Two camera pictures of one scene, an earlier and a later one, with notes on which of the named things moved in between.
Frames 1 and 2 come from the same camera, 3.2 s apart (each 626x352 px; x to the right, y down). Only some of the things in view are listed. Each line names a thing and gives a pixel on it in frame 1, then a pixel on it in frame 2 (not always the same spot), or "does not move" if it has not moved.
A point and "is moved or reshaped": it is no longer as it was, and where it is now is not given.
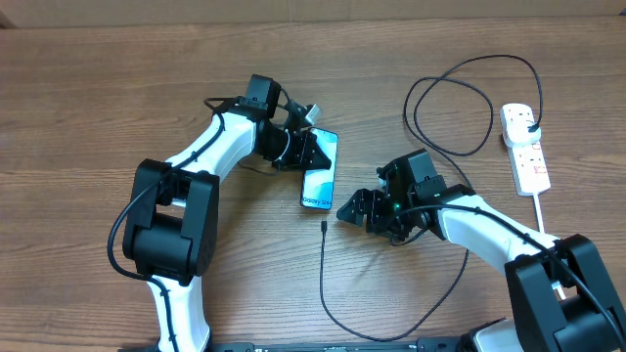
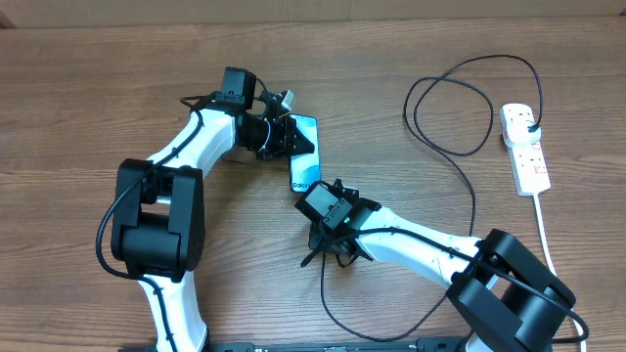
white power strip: (528, 162) does not move
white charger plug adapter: (516, 134) does not move
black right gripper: (364, 201) to (322, 235)
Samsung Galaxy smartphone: (318, 188) is moved or reshaped
